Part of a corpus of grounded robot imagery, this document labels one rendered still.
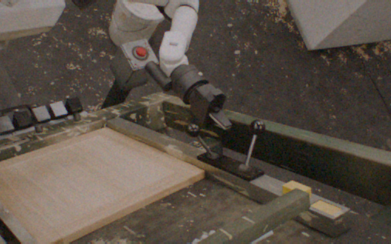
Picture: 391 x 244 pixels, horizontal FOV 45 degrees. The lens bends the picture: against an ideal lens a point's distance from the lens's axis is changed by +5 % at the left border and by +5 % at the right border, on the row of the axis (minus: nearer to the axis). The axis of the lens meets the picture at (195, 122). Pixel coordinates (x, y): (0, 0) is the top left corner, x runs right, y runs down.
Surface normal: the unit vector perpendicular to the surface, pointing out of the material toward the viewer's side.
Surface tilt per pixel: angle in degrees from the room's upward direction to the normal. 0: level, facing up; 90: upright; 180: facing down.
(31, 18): 68
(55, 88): 0
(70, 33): 0
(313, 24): 90
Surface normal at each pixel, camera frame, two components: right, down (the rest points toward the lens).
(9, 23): 0.59, 0.63
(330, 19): -0.86, 0.15
